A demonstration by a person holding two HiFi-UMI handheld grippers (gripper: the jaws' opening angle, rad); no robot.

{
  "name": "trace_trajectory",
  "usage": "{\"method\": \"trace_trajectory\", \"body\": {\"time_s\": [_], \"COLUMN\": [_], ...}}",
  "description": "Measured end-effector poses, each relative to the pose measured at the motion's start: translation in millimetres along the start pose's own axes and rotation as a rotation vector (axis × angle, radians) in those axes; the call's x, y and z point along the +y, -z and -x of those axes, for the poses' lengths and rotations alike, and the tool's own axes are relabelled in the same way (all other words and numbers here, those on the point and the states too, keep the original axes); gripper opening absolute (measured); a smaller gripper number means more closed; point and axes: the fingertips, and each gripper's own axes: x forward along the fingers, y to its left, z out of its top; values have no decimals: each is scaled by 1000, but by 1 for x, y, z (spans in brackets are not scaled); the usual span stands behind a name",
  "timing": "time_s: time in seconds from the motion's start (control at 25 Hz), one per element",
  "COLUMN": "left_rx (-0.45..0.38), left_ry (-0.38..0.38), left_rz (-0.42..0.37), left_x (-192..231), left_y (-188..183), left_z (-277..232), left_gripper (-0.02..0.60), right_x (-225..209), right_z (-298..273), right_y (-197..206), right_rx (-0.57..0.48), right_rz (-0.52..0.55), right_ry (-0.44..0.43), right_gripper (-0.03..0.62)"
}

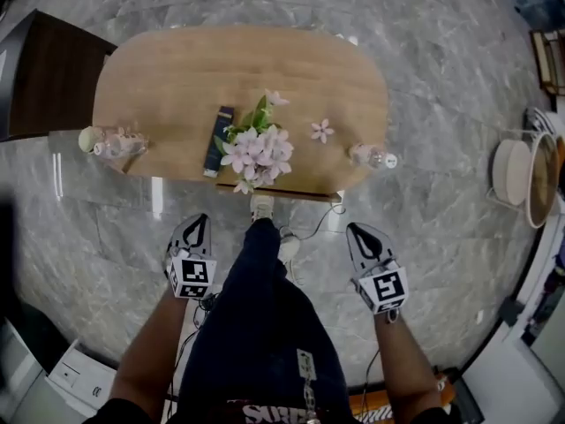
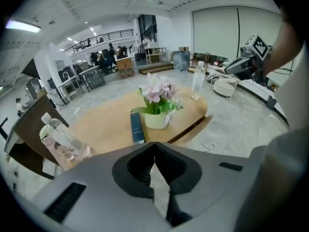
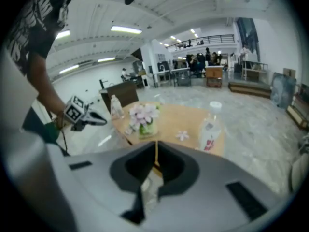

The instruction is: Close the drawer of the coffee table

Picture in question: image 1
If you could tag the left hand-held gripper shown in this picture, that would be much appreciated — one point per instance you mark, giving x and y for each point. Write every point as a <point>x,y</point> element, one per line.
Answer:
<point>192,276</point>

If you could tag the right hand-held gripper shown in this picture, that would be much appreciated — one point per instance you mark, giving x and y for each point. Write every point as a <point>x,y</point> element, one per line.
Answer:
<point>384,287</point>

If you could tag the person's left forearm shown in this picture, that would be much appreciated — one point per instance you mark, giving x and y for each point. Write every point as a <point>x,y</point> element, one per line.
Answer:
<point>150,351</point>

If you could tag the wooden coffee table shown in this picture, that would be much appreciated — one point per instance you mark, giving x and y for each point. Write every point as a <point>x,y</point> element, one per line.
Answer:
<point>198,69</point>

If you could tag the person's left white shoe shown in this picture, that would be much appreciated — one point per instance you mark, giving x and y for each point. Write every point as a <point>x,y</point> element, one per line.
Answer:
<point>261,208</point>

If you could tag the person's white shoe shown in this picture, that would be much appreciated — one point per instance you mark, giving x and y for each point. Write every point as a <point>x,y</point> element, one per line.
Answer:
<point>289,247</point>
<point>261,208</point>

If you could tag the person's right white shoe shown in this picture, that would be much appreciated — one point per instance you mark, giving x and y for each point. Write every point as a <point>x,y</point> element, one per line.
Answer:
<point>289,247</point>

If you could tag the dark remote control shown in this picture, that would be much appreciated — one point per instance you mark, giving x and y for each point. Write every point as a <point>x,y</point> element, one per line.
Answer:
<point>216,148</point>

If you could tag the clear plastic bottle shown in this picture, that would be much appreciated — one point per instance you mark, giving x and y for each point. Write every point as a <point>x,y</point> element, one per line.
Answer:
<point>121,145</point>
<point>366,155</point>

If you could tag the person's dark blue trousers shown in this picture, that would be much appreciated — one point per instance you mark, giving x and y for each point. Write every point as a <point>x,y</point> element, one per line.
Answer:
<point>256,325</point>

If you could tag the potted pink flowers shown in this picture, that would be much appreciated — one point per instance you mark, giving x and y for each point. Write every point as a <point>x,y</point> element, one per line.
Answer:
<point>260,153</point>

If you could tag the white power adapter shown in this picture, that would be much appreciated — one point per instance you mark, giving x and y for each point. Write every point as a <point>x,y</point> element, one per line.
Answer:
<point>479,317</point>

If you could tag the loose pink flower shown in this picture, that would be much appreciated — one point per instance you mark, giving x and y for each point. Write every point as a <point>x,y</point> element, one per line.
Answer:
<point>322,130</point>

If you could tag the dark grey box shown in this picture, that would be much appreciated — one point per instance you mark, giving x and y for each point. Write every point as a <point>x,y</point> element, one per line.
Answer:
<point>512,312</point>

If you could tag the small cream round table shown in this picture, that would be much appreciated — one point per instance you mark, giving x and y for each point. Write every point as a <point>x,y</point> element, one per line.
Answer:
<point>510,170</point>

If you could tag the white box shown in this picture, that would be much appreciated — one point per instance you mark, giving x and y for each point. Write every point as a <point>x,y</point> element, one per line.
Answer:
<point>79,378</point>

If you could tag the person's dark printed shirt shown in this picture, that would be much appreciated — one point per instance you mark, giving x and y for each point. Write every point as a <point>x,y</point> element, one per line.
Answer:
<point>265,413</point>

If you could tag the pile of clothes and bags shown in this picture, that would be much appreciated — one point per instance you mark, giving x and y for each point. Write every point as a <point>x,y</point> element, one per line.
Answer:
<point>556,281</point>

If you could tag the dark vanity cabinet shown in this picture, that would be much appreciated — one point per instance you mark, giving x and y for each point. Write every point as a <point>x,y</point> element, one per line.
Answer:
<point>57,82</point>

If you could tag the metal shelf rack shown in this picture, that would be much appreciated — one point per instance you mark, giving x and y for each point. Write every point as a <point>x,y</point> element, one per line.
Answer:
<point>549,62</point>

